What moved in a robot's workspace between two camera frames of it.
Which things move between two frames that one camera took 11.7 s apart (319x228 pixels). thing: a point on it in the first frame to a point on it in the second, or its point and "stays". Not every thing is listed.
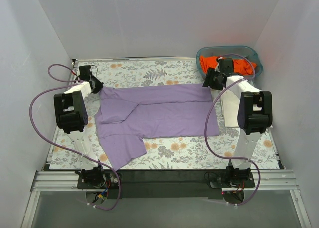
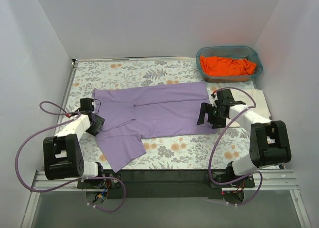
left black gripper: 97,84 to 97,123
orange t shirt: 240,66 stays
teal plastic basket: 246,61 stays
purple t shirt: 126,115 stays
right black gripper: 208,77 to 209,114
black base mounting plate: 161,184 stays
